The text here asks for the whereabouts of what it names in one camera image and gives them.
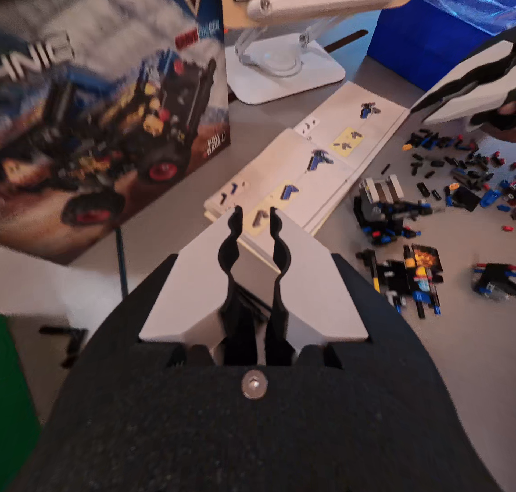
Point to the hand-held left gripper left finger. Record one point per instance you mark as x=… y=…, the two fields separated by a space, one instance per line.
x=189 y=298

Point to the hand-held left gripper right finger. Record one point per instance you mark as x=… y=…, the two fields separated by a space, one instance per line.
x=322 y=298

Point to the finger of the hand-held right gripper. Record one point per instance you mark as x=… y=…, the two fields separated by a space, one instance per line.
x=471 y=102
x=471 y=66

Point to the pile of small lego pieces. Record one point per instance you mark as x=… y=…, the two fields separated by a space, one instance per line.
x=463 y=169

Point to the black lego beam assembly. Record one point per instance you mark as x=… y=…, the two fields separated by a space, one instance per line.
x=496 y=278

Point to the long black lego axle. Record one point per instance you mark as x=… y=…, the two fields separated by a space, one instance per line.
x=121 y=262

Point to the partly built lego truck chassis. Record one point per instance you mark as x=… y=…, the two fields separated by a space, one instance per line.
x=383 y=209

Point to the lego set box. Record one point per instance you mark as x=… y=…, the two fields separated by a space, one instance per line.
x=100 y=116

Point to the person's right hand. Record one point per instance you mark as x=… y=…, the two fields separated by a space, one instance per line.
x=508 y=107

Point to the blue plastic bin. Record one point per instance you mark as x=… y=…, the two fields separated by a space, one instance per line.
x=423 y=44

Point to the open instruction booklet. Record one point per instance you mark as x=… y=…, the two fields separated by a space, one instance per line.
x=322 y=157

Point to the white stand with wooden board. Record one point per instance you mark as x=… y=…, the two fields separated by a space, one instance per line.
x=282 y=68

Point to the green plastic bin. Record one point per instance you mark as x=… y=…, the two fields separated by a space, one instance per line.
x=16 y=411

